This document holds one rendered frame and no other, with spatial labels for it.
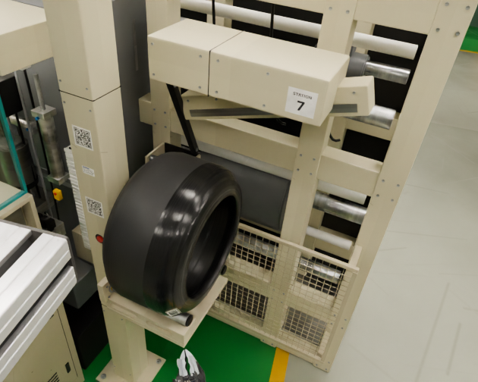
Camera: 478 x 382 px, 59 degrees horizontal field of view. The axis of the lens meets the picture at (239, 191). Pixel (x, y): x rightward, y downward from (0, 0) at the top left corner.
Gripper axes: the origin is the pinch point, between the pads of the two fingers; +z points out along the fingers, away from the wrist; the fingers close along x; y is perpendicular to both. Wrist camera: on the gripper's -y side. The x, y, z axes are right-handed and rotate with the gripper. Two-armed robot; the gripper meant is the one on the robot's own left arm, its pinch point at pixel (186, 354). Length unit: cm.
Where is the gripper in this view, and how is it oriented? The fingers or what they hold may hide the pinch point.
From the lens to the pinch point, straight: 144.9
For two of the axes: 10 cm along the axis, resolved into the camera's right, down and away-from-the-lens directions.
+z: -2.5, -7.1, 6.6
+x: -9.4, 3.4, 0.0
